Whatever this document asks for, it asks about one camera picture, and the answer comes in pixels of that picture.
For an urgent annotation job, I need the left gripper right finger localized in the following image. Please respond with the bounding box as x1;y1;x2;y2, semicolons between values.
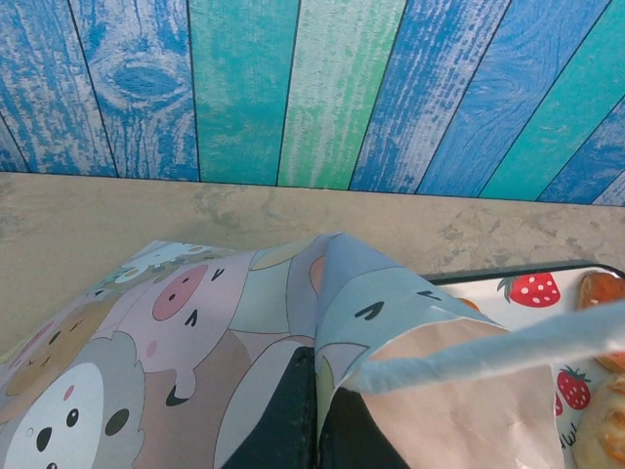
319;384;411;469

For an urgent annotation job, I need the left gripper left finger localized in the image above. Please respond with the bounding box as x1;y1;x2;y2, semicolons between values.
222;339;316;469

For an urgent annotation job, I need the paper bag with cartoon print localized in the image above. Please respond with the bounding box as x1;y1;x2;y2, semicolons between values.
0;232;625;469

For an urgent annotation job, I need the small pale swirl bun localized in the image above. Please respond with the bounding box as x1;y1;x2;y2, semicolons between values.
570;375;625;469

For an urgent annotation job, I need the long brown fake loaf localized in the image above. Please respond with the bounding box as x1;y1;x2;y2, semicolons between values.
578;272;625;312

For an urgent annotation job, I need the white strawberry print tray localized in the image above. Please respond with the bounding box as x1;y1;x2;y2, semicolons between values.
422;261;625;469

